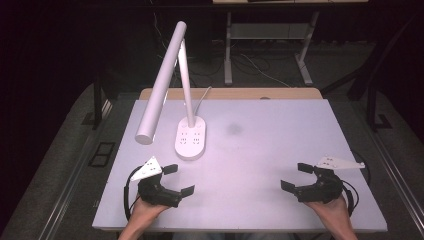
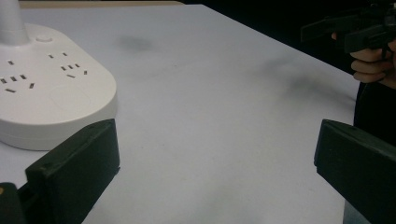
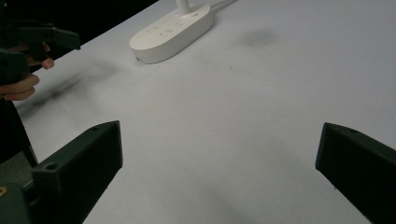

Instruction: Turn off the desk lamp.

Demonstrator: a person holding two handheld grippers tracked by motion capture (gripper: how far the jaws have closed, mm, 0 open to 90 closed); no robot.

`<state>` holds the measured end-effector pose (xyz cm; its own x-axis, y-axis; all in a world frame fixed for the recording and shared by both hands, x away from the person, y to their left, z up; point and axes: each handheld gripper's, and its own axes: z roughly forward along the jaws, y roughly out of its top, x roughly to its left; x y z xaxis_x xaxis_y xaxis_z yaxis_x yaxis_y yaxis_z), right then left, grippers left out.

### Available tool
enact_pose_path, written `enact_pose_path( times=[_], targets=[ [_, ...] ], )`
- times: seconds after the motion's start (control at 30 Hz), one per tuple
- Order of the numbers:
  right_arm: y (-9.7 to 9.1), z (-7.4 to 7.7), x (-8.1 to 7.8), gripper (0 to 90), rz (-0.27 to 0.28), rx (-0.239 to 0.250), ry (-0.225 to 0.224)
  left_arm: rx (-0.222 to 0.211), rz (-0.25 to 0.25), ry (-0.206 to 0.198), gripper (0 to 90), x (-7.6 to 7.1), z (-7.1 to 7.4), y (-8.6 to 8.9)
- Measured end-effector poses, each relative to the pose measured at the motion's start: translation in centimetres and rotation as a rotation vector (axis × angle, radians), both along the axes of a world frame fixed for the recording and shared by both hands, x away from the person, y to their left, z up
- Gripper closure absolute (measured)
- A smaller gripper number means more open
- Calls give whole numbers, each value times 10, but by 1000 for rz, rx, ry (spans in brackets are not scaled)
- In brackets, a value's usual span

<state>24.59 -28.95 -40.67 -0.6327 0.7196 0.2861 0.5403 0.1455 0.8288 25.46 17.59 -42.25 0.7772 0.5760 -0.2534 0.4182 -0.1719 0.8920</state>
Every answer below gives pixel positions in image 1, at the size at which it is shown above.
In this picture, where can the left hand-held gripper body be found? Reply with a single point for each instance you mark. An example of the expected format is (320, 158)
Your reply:
(156, 193)

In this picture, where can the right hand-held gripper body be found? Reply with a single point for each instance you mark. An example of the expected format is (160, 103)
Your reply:
(321, 190)

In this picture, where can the person's left hand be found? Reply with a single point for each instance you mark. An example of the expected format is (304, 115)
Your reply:
(145, 211)

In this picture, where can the person's right hand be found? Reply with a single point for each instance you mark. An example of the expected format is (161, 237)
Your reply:
(333, 210)

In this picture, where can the white desk lamp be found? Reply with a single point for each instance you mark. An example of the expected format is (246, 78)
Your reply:
(160, 86)

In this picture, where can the black metal stand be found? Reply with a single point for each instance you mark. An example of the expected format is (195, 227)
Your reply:
(97, 106)
(371, 106)

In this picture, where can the grey metal-legged table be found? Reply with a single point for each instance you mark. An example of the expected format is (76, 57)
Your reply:
(228, 50)

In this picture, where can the black floor frame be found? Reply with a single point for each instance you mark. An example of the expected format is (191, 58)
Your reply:
(101, 154)

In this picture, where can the metal floor rail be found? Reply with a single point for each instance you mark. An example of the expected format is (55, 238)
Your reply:
(396, 173)
(71, 183)

